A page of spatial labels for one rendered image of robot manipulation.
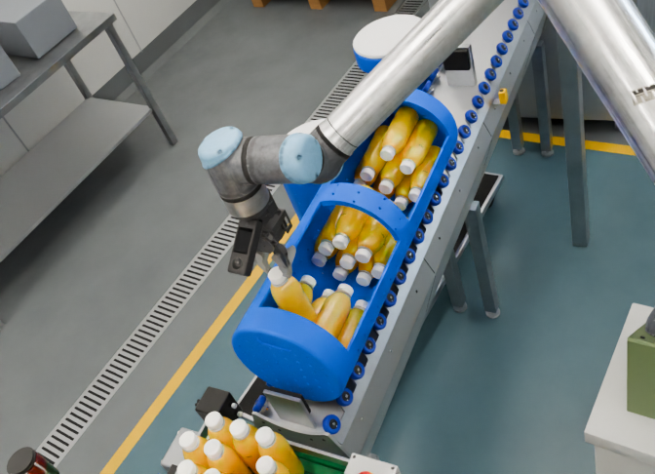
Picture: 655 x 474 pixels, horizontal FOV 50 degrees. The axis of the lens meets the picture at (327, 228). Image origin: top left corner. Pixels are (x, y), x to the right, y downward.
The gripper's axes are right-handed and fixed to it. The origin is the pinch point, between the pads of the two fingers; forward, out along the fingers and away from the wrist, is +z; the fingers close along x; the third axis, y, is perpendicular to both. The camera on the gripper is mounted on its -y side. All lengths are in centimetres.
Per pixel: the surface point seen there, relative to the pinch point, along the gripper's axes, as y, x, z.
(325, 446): -18.6, -7.6, 40.0
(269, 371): -11.0, 6.0, 24.2
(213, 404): -20.5, 19.5, 29.9
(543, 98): 185, -8, 96
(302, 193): 56, 34, 35
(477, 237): 87, -8, 82
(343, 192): 32.6, 0.1, 6.8
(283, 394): -15.6, 0.0, 24.7
